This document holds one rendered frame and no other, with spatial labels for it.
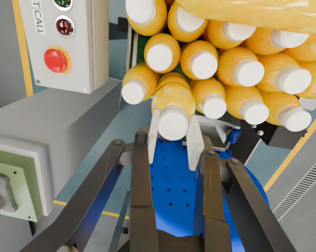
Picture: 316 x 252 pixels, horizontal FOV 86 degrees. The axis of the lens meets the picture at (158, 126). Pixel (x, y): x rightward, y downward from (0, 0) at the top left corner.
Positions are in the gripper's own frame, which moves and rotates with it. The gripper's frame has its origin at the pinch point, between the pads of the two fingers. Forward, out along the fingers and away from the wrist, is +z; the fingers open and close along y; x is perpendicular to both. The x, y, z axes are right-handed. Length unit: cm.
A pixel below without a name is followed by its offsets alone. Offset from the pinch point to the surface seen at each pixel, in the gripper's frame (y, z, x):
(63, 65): -18.2, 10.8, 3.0
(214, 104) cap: 7.0, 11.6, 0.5
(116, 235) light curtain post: -24, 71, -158
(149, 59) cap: -4.8, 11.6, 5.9
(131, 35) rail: -10.6, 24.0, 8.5
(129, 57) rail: -10.8, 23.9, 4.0
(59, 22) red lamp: -18.0, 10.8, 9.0
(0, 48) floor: -138, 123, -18
